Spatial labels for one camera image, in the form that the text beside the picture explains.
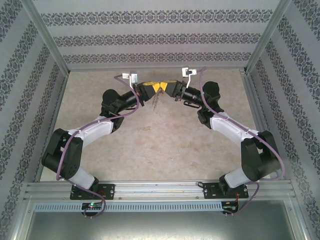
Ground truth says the left circuit board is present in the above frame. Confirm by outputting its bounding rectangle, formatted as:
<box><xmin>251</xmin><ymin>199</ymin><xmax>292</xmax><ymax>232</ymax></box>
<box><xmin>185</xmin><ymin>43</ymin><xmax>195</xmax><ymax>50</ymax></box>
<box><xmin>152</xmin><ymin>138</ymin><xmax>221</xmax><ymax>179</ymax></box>
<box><xmin>81</xmin><ymin>202</ymin><xmax>103</xmax><ymax>210</ymax></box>

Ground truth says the circuit board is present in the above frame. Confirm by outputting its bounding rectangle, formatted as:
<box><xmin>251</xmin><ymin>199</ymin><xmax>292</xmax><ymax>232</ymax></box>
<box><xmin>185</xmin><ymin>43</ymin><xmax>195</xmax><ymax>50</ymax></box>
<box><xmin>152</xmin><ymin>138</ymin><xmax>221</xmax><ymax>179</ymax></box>
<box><xmin>223</xmin><ymin>201</ymin><xmax>240</xmax><ymax>213</ymax></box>
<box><xmin>81</xmin><ymin>202</ymin><xmax>103</xmax><ymax>210</ymax></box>

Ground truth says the right circuit board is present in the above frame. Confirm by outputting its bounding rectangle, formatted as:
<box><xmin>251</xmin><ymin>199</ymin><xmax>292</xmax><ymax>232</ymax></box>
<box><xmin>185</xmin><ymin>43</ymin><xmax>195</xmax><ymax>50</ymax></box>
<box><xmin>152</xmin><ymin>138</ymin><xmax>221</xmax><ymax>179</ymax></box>
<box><xmin>223</xmin><ymin>201</ymin><xmax>240</xmax><ymax>213</ymax></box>

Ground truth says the grey metal panel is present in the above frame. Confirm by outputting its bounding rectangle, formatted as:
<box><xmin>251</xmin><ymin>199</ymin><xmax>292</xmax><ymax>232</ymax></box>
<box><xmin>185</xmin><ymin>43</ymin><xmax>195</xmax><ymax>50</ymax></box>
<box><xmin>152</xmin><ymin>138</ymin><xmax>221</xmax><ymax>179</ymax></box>
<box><xmin>24</xmin><ymin>211</ymin><xmax>307</xmax><ymax>240</ymax></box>

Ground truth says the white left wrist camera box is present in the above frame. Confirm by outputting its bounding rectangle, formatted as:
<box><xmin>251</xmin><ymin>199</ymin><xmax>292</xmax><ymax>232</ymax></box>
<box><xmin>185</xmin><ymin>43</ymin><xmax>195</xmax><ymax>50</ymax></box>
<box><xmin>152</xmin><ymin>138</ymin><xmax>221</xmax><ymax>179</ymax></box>
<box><xmin>121</xmin><ymin>71</ymin><xmax>140</xmax><ymax>90</ymax></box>

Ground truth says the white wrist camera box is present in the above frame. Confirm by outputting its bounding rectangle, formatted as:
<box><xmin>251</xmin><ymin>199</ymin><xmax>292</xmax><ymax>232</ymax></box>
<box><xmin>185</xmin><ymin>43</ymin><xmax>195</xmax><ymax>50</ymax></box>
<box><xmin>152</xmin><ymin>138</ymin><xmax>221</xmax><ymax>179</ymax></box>
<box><xmin>181</xmin><ymin>66</ymin><xmax>198</xmax><ymax>88</ymax></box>
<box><xmin>121</xmin><ymin>71</ymin><xmax>140</xmax><ymax>90</ymax></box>

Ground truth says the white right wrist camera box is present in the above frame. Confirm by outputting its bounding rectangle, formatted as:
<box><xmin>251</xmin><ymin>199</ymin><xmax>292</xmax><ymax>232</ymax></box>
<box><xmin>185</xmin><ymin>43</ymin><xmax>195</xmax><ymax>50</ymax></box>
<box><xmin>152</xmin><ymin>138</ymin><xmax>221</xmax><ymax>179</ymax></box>
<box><xmin>181</xmin><ymin>66</ymin><xmax>198</xmax><ymax>88</ymax></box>

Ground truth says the aluminium frame post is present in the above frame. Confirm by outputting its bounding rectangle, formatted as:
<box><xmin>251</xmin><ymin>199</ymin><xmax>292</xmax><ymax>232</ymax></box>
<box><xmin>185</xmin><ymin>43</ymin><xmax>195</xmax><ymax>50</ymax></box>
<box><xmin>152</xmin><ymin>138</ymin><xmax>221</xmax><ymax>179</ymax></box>
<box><xmin>245</xmin><ymin>0</ymin><xmax>294</xmax><ymax>74</ymax></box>
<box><xmin>284</xmin><ymin>199</ymin><xmax>314</xmax><ymax>240</ymax></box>
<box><xmin>9</xmin><ymin>197</ymin><xmax>33</xmax><ymax>240</ymax></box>
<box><xmin>19</xmin><ymin>0</ymin><xmax>70</xmax><ymax>74</ymax></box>

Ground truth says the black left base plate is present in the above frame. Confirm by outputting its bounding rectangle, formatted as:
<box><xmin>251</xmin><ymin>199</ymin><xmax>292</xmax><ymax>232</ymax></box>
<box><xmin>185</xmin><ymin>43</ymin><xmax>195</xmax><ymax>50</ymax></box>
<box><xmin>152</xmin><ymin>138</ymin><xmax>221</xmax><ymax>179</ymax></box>
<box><xmin>69</xmin><ymin>183</ymin><xmax>116</xmax><ymax>201</ymax></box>

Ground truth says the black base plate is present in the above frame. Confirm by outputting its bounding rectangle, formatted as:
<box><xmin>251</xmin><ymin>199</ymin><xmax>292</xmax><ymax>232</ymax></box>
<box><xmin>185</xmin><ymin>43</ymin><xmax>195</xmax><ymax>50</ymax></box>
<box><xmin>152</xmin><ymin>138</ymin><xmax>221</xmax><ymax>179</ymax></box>
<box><xmin>69</xmin><ymin>183</ymin><xmax>116</xmax><ymax>201</ymax></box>
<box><xmin>202</xmin><ymin>183</ymin><xmax>250</xmax><ymax>200</ymax></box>

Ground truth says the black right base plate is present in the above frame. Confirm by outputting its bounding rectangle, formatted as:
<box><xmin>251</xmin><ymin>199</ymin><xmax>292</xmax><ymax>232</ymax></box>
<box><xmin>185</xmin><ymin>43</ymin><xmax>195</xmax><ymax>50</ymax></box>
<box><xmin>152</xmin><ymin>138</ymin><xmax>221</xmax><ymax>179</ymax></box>
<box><xmin>202</xmin><ymin>183</ymin><xmax>250</xmax><ymax>200</ymax></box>

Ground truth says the aluminium mounting rail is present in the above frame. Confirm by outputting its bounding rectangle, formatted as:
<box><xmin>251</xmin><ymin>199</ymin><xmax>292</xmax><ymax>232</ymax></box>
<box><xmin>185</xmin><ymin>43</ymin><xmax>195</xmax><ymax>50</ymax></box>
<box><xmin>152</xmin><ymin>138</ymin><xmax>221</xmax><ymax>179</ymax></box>
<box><xmin>23</xmin><ymin>181</ymin><xmax>293</xmax><ymax>201</ymax></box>

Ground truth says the grey slotted cable duct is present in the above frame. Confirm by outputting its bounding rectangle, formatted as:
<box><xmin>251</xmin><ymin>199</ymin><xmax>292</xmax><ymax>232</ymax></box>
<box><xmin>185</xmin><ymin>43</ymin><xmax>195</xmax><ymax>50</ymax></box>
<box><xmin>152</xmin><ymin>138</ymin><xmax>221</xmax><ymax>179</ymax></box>
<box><xmin>33</xmin><ymin>201</ymin><xmax>223</xmax><ymax>213</ymax></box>

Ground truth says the aluminium front frame post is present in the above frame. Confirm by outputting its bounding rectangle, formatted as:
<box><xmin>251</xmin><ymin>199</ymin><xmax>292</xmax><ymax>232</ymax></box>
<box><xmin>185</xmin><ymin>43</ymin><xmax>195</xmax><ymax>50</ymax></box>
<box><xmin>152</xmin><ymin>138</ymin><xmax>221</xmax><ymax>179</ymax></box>
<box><xmin>9</xmin><ymin>197</ymin><xmax>33</xmax><ymax>240</ymax></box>
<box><xmin>284</xmin><ymin>199</ymin><xmax>314</xmax><ymax>240</ymax></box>

